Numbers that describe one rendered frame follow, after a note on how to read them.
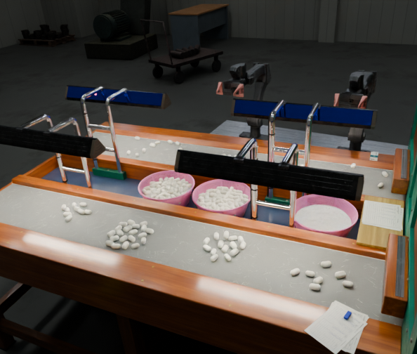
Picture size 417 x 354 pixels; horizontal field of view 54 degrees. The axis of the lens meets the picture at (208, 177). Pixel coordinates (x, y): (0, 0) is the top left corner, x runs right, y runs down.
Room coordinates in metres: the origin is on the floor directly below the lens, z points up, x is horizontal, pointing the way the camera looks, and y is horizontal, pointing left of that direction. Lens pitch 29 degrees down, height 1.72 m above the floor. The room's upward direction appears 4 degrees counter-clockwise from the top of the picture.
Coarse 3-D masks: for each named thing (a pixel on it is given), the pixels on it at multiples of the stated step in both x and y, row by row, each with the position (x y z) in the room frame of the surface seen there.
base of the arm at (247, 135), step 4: (252, 128) 2.31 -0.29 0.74; (256, 128) 2.31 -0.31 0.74; (244, 132) 2.40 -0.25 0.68; (248, 132) 2.40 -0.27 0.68; (252, 132) 2.31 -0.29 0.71; (256, 132) 2.31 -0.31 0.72; (240, 136) 2.35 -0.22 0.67; (244, 136) 2.34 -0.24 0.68; (248, 136) 2.33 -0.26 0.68; (252, 136) 2.31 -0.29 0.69; (256, 136) 2.30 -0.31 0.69; (260, 136) 2.32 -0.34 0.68; (264, 136) 2.31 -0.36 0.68
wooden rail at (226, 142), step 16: (128, 128) 2.39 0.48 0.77; (144, 128) 2.38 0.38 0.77; (160, 128) 2.36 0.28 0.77; (192, 144) 2.14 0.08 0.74; (208, 144) 2.11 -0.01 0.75; (224, 144) 2.07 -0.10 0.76; (240, 144) 2.04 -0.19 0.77; (288, 144) 2.00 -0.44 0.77; (320, 160) 1.83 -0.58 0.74; (336, 160) 1.81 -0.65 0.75; (352, 160) 1.78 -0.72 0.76; (368, 160) 1.76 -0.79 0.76; (384, 160) 1.74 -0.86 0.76
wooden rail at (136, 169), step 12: (72, 156) 2.06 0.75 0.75; (108, 156) 2.01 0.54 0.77; (108, 168) 1.96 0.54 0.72; (132, 168) 1.90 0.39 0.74; (144, 168) 1.86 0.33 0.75; (156, 168) 1.83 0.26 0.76; (168, 168) 1.82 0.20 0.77; (204, 180) 1.72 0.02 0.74; (264, 192) 1.59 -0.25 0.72; (276, 192) 1.57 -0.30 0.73; (288, 192) 1.54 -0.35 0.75; (300, 192) 1.52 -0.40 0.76; (312, 204) 1.50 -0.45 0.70; (360, 204) 1.41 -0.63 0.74; (360, 216) 1.41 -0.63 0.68
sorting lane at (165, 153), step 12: (96, 132) 2.42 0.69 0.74; (108, 144) 2.22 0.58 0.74; (120, 144) 2.21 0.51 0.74; (132, 144) 2.20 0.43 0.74; (144, 144) 2.19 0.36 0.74; (168, 144) 2.16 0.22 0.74; (180, 144) 2.15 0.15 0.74; (120, 156) 2.05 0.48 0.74; (132, 156) 2.04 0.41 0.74; (144, 156) 2.03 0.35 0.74; (156, 156) 2.02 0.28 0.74; (168, 156) 2.01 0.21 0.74; (264, 156) 1.93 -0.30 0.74; (276, 156) 1.92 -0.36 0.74; (324, 168) 1.75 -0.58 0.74; (336, 168) 1.75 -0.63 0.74; (348, 168) 1.74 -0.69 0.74; (360, 168) 1.73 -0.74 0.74; (372, 168) 1.72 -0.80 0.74; (372, 180) 1.61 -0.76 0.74; (384, 180) 1.60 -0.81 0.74; (372, 192) 1.50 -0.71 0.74; (384, 192) 1.50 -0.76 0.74
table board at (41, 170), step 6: (54, 156) 2.11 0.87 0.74; (48, 162) 2.05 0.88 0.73; (54, 162) 2.09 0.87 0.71; (36, 168) 1.98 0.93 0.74; (42, 168) 2.00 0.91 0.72; (48, 168) 2.04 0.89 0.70; (54, 168) 2.08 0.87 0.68; (24, 174) 1.91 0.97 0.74; (30, 174) 1.93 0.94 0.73; (36, 174) 1.96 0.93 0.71; (42, 174) 1.99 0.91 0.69; (6, 186) 1.79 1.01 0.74
